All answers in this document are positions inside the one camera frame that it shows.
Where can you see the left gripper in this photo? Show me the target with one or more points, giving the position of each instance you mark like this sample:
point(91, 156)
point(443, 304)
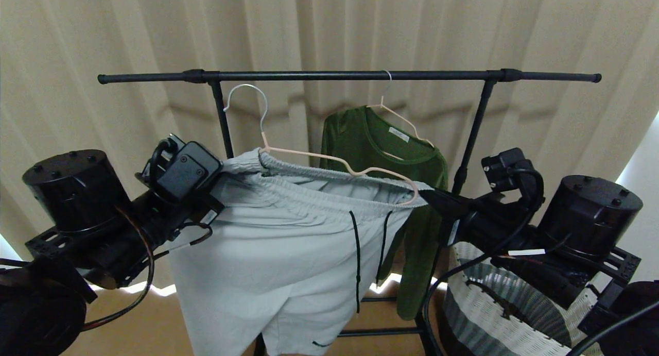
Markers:
point(134, 237)

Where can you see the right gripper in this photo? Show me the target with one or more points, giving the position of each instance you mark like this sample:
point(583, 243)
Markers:
point(489, 227)

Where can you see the pink clothes hanger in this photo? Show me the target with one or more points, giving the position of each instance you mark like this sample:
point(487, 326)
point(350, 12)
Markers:
point(406, 124)
point(309, 154)

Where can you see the pale grey shorts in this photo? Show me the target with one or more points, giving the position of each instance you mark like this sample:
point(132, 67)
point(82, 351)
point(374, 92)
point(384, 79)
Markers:
point(267, 253)

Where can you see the green printed shirt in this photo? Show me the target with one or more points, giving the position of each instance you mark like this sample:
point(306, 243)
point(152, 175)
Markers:
point(360, 139)

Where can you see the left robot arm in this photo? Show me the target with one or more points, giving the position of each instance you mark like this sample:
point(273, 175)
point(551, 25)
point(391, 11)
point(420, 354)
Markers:
point(72, 191)

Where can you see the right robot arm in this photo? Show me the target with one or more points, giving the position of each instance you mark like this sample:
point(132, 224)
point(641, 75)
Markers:
point(587, 212)

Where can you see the white laundry basket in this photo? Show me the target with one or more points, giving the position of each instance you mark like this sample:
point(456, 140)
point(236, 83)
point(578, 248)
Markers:
point(479, 304)

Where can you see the black clothes rack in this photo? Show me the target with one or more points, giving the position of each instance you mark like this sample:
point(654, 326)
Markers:
point(309, 75)

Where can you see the beige curtain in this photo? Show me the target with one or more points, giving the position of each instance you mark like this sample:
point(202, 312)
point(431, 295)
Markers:
point(103, 62)

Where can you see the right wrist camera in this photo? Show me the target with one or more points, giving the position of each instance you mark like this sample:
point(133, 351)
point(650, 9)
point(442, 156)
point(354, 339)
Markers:
point(507, 165)

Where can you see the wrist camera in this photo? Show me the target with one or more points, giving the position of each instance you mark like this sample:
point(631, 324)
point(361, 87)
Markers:
point(507, 165)
point(188, 173)

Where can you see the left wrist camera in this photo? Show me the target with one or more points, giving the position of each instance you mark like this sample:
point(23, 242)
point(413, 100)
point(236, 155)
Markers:
point(188, 173)

